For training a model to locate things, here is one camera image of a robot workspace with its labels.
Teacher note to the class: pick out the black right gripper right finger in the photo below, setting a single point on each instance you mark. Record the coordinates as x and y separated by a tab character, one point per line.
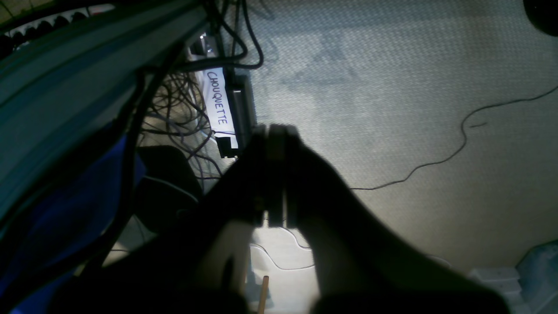
361	266

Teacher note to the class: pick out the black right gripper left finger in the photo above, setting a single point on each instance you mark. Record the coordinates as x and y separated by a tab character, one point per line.
199	266

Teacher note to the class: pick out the blue plastic mount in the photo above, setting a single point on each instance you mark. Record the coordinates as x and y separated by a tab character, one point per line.
63	223

